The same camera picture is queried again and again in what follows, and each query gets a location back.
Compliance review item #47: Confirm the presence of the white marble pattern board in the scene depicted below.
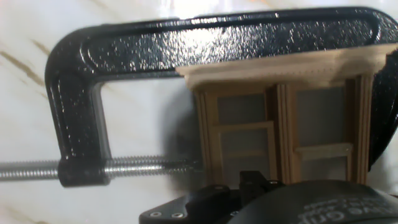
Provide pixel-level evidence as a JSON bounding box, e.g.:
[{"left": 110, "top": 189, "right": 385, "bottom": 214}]
[{"left": 0, "top": 0, "right": 398, "bottom": 224}]

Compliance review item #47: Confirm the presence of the black metal C-clamp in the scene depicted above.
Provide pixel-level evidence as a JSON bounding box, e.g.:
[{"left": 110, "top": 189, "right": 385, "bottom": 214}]
[{"left": 0, "top": 6, "right": 398, "bottom": 189}]

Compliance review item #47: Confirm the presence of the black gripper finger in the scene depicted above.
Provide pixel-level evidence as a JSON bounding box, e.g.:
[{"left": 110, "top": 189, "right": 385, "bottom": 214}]
[{"left": 139, "top": 170, "right": 285, "bottom": 224}]

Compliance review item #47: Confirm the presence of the miniature wooden sliding window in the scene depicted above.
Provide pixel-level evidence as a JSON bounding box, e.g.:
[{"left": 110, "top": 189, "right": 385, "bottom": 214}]
[{"left": 175, "top": 43, "right": 397, "bottom": 187}]

